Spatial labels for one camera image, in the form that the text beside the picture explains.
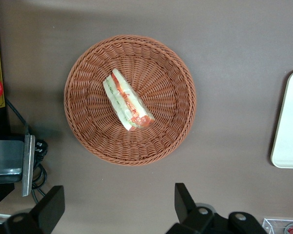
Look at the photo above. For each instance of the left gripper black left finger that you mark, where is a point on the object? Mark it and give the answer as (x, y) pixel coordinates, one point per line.
(51, 209)

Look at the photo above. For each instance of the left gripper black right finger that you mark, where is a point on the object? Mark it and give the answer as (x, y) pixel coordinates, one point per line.
(185, 204)

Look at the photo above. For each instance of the triangle sandwich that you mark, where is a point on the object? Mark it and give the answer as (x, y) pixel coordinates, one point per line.
(125, 100)

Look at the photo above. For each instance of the round brown wicker basket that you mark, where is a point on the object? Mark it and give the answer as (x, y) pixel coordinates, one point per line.
(161, 126)

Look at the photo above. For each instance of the beige plastic tray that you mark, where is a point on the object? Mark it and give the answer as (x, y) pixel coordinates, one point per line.
(290, 126)

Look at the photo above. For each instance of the black appliance with metal plate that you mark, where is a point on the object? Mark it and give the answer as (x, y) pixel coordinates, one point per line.
(5, 158)

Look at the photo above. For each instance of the clear acrylic bottle rack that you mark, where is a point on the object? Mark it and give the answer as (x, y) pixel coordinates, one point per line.
(273, 225)

